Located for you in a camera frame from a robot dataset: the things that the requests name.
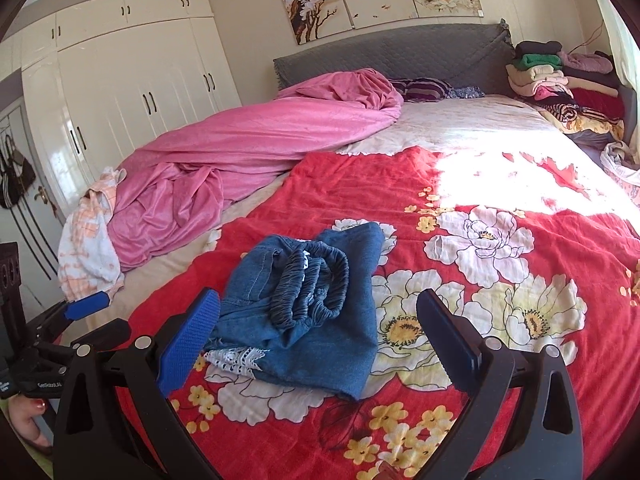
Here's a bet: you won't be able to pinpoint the blue denim pants lace trim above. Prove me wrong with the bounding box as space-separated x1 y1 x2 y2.
204 222 385 400

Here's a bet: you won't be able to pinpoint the left hand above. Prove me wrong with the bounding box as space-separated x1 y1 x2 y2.
8 394 52 454

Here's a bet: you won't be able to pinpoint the cream window curtain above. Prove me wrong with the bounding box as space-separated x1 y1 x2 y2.
597 0 639 94

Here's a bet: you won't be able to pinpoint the white built-in wardrobe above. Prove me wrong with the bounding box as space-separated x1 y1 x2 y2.
1 0 241 214

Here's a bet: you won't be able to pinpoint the red floral blanket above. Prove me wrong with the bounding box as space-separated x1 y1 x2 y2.
114 145 640 480

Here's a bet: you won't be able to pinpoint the hanging handbags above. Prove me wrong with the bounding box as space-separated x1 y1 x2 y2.
1 134 36 209

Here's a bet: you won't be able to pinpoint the grey quilted headboard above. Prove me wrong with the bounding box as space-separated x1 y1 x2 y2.
273 22 514 96

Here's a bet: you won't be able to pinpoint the striped purple pillow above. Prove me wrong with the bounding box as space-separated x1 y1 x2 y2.
390 77 485 103

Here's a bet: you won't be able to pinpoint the stack of folded clothes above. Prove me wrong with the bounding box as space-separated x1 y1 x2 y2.
506 41 626 152

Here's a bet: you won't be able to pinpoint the orange white checked cloth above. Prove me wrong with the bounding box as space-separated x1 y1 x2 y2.
58 167 127 301

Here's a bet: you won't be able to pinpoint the pink duvet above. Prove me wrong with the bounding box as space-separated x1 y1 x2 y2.
108 68 402 271

